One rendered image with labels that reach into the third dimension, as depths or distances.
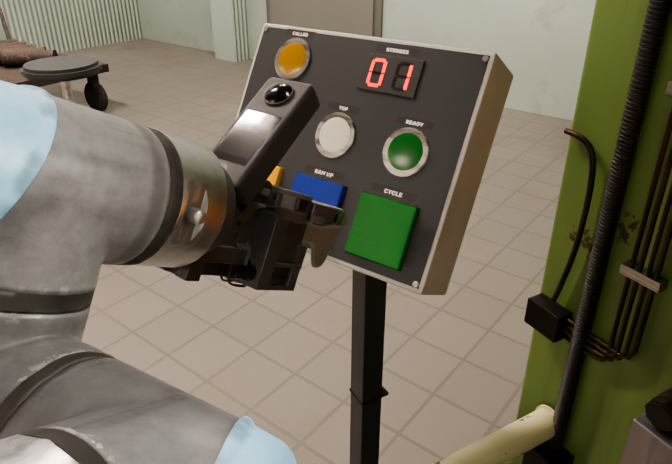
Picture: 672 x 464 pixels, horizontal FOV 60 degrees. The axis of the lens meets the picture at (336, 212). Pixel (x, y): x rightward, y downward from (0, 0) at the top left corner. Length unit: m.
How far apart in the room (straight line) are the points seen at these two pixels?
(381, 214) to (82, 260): 0.41
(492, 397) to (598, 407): 1.02
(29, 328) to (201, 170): 0.14
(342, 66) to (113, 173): 0.47
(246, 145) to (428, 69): 0.31
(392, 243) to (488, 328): 1.58
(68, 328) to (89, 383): 0.06
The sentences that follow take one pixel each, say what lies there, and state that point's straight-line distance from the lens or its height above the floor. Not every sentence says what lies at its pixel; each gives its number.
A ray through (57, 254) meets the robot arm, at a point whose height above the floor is 1.18.
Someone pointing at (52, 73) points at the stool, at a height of 0.67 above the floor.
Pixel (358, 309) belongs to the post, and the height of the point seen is 0.79.
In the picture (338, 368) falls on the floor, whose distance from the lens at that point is 2.00.
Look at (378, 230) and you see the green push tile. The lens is 0.68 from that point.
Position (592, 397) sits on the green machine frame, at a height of 0.71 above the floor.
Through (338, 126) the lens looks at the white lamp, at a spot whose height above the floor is 1.10.
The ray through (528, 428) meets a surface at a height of 0.64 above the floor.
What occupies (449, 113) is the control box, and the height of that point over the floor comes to 1.14.
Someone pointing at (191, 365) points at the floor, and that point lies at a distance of 2.06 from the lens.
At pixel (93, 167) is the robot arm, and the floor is 1.22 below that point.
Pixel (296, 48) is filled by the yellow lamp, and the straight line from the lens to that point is 0.80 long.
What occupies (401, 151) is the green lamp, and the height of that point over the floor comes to 1.09.
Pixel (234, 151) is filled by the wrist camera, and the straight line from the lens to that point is 0.45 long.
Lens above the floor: 1.33
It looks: 27 degrees down
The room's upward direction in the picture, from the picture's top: straight up
